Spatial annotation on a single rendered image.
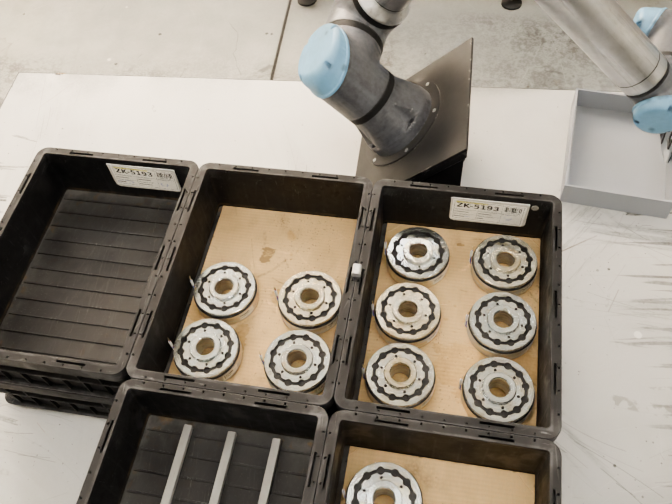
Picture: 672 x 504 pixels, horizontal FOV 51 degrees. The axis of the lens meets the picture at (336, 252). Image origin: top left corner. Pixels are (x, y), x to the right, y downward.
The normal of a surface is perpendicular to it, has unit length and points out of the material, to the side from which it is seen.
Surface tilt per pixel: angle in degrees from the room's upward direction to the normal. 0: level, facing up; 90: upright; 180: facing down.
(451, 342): 0
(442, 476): 0
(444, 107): 43
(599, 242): 0
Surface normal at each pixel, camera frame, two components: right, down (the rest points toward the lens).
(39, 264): -0.07, -0.55
